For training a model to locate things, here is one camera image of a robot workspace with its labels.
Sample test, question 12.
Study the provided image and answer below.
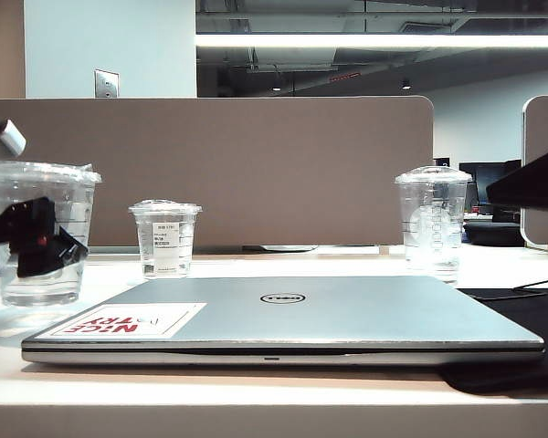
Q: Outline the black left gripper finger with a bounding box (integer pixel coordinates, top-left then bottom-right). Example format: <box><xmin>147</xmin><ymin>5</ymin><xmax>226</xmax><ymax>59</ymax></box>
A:
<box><xmin>9</xmin><ymin>195</ymin><xmax>90</xmax><ymax>278</ymax></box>

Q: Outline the clear plastic cup lid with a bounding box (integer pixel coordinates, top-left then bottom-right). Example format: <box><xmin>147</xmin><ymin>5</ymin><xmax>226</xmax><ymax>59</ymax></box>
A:
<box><xmin>0</xmin><ymin>160</ymin><xmax>104</xmax><ymax>308</ymax></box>

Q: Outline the small clear cup white label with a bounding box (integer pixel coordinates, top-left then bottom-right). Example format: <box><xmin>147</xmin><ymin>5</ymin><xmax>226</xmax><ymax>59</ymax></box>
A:
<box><xmin>128</xmin><ymin>199</ymin><xmax>204</xmax><ymax>280</ymax></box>

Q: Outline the silver Dell laptop with sticker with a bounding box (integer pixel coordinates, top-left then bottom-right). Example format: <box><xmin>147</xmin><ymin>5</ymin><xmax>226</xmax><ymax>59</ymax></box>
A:
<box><xmin>21</xmin><ymin>276</ymin><xmax>545</xmax><ymax>366</ymax></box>

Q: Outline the tall clear cup dome lid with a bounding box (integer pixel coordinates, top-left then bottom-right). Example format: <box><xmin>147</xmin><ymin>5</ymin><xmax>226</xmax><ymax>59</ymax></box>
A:
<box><xmin>394</xmin><ymin>166</ymin><xmax>474</xmax><ymax>287</ymax></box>

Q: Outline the wide brown desk partition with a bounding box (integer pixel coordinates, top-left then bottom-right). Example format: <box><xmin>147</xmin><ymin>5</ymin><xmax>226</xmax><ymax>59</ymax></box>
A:
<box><xmin>0</xmin><ymin>95</ymin><xmax>435</xmax><ymax>248</ymax></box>

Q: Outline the white ceiling light strip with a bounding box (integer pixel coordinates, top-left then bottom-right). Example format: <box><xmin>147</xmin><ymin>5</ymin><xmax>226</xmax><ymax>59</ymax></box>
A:
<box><xmin>195</xmin><ymin>34</ymin><xmax>548</xmax><ymax>49</ymax></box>

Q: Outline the black computer monitor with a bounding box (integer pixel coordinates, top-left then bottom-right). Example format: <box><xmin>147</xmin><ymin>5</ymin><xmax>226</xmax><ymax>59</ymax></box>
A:
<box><xmin>458</xmin><ymin>159</ymin><xmax>522</xmax><ymax>215</ymax></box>

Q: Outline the black office chair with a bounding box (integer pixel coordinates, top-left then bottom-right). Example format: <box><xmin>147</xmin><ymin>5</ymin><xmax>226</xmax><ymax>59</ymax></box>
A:
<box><xmin>463</xmin><ymin>210</ymin><xmax>522</xmax><ymax>248</ymax></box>

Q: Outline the black mouse pad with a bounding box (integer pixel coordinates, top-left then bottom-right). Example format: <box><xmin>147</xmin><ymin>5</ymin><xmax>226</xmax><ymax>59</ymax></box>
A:
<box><xmin>440</xmin><ymin>287</ymin><xmax>548</xmax><ymax>396</ymax></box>

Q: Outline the brown partition white rounded edge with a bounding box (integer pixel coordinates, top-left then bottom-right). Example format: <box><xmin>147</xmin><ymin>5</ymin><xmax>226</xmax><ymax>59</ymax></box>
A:
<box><xmin>520</xmin><ymin>95</ymin><xmax>548</xmax><ymax>252</ymax></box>

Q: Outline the metal wall plate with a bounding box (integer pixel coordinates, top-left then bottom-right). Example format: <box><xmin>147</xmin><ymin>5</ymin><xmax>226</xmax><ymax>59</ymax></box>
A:
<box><xmin>94</xmin><ymin>68</ymin><xmax>121</xmax><ymax>100</ymax></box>

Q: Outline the black cable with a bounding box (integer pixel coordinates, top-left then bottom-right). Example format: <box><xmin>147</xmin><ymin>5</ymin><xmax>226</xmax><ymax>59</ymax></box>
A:
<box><xmin>513</xmin><ymin>272</ymin><xmax>548</xmax><ymax>291</ymax></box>

